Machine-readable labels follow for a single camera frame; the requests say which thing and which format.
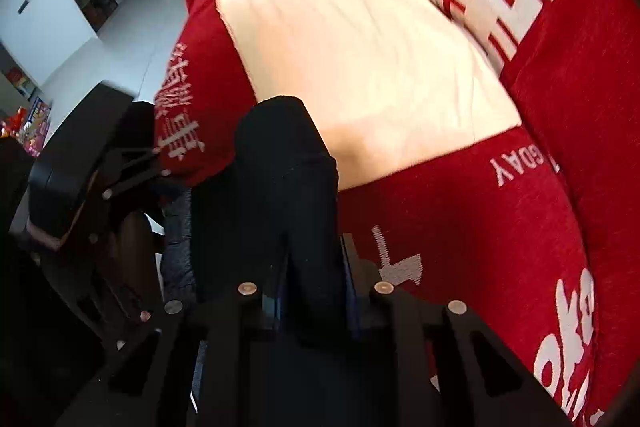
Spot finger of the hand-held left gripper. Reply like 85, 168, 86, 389
75, 217, 157, 353
97, 102, 171, 202

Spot pile of colourful packets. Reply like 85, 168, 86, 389
0, 67, 53, 158

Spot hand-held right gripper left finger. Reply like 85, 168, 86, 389
65, 282, 281, 427

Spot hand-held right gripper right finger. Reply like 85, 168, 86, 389
341, 234, 571, 427

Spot black pants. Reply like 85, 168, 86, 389
190, 96, 362, 348

